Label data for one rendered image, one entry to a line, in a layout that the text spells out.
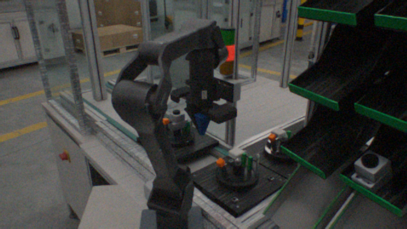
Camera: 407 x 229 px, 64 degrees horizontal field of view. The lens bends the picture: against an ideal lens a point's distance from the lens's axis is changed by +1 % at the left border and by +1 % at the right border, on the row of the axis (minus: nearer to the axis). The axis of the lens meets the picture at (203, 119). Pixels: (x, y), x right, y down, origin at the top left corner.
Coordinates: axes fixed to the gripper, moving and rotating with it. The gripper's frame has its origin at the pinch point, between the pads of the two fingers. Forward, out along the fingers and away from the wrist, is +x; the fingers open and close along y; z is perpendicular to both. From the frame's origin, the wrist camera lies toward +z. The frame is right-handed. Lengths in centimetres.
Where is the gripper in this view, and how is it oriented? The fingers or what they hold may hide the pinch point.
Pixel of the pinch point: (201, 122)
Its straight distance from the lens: 79.3
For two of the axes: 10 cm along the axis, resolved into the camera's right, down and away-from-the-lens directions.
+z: 7.6, -2.9, 5.8
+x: 0.1, 8.9, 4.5
